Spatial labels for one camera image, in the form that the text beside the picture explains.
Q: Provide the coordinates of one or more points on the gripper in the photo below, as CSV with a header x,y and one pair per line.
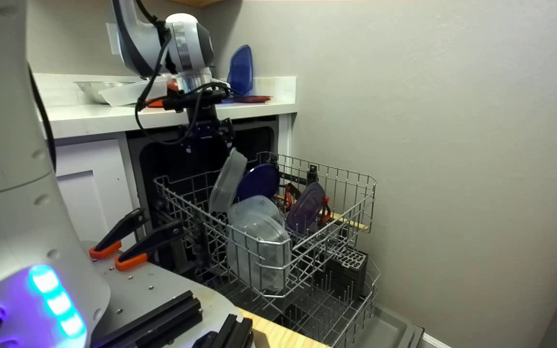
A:
x,y
202,115

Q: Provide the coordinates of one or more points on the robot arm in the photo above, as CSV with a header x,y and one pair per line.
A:
x,y
12,193

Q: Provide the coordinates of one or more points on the dishwasher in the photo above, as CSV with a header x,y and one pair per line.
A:
x,y
162,159

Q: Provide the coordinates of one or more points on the metal bowl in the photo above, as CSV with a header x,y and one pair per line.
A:
x,y
95,89

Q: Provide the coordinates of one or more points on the dishwasher door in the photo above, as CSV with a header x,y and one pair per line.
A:
x,y
389,331

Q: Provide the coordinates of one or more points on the clear plastic lid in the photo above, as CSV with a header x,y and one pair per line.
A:
x,y
227,181

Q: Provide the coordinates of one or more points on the red flat lid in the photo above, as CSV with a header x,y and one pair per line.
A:
x,y
252,99

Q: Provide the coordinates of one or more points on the round dark blue lid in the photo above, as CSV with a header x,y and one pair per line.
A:
x,y
259,181

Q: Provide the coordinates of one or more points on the blue translucent lid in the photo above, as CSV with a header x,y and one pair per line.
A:
x,y
241,70

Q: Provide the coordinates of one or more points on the clear plastic container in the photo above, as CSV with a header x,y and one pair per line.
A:
x,y
254,205
259,251

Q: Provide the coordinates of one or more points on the clear plastic tub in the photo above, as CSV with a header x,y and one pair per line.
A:
x,y
124,94

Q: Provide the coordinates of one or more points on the red utensil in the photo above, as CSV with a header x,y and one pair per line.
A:
x,y
289,198

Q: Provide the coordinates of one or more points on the purple translucent lid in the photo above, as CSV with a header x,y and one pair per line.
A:
x,y
306,208

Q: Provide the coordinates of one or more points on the black clamp with orange tips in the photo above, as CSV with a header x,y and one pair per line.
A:
x,y
148,244
119,232

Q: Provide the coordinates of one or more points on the white cabinet door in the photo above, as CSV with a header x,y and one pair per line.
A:
x,y
90,193

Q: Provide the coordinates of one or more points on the wooden spatula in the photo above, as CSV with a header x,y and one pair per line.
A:
x,y
353,223

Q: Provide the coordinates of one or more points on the black cutlery basket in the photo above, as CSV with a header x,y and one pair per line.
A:
x,y
348,268

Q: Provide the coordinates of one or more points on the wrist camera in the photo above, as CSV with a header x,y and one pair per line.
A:
x,y
196,98

